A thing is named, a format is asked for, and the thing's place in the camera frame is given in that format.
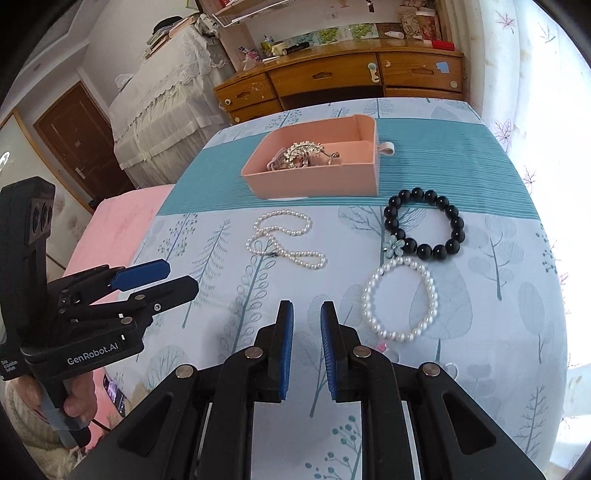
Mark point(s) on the black flashlight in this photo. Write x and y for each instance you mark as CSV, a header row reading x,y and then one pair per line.
x,y
295,47

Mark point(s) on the silver jewelry piece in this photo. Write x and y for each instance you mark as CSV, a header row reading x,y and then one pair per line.
x,y
300,154

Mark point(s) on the black smartphone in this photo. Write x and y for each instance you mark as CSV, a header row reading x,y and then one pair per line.
x,y
114,393

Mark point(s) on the black hat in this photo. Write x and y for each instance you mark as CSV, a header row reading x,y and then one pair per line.
x,y
167,22

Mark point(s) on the brown wooden door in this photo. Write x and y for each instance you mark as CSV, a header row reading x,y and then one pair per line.
x,y
69,138

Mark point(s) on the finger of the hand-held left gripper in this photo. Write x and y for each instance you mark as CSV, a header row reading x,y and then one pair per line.
x,y
175,288
138,273

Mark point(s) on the pink blanket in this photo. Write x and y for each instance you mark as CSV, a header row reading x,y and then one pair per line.
x,y
115,221

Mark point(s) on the white tube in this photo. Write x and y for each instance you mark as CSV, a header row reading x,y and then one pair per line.
x,y
395,34

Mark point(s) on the person's left forearm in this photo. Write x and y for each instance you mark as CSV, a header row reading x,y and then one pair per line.
x,y
27,434

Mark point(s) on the stack of books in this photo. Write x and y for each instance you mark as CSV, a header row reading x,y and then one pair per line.
x,y
164,39

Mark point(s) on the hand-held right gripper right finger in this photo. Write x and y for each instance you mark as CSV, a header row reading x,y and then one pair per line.
x,y
328,350

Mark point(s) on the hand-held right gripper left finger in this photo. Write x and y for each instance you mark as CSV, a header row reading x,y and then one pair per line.
x,y
286,350

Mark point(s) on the wooden desk with drawers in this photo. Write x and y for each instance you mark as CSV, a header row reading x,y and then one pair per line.
x,y
318,74

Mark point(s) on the pink jewelry box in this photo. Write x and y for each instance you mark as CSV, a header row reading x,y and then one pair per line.
x,y
323,177

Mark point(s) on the white floral curtain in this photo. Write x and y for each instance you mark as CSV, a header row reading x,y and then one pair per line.
x,y
531,92

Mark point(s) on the lace-covered piano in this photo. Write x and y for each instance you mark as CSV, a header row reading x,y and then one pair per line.
x,y
157,106

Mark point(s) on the person's left hand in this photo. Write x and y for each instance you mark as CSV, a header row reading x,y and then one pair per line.
x,y
77,400

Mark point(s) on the red patterned container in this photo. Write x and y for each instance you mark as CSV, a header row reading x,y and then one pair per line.
x,y
420,23

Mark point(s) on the red box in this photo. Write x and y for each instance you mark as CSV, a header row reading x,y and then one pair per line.
x,y
442,45

